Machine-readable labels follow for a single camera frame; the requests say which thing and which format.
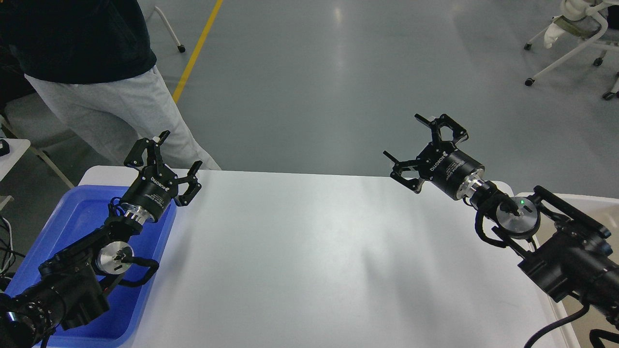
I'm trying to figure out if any person in dark hoodie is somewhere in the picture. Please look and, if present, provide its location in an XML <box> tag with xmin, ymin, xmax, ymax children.
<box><xmin>1</xmin><ymin>0</ymin><xmax>220</xmax><ymax>170</ymax></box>

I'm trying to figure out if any white chair leg with caster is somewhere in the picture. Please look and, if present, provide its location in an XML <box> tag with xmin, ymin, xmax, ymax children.
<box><xmin>153</xmin><ymin>6</ymin><xmax>186</xmax><ymax>53</ymax></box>

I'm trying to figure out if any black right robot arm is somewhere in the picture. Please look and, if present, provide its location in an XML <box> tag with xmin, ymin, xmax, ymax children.
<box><xmin>384</xmin><ymin>114</ymin><xmax>619</xmax><ymax>348</ymax></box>

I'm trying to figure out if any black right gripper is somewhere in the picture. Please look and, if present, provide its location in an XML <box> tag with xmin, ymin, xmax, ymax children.
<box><xmin>383</xmin><ymin>114</ymin><xmax>486</xmax><ymax>201</ymax></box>

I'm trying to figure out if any white office chair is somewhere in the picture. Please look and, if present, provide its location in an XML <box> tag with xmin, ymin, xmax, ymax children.
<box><xmin>524</xmin><ymin>0</ymin><xmax>618</xmax><ymax>87</ymax></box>

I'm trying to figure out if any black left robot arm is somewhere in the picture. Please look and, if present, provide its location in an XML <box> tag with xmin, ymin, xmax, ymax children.
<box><xmin>1</xmin><ymin>130</ymin><xmax>202</xmax><ymax>348</ymax></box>

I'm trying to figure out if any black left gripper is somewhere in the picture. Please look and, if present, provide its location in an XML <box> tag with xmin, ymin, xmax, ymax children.
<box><xmin>120</xmin><ymin>130</ymin><xmax>203</xmax><ymax>225</ymax></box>

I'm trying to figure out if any white plastic bin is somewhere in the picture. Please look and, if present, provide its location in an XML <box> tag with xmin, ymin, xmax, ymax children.
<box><xmin>533</xmin><ymin>194</ymin><xmax>619</xmax><ymax>348</ymax></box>

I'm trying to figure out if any white side table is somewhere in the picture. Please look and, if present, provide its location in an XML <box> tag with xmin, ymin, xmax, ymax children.
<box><xmin>0</xmin><ymin>137</ymin><xmax>75</xmax><ymax>203</ymax></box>

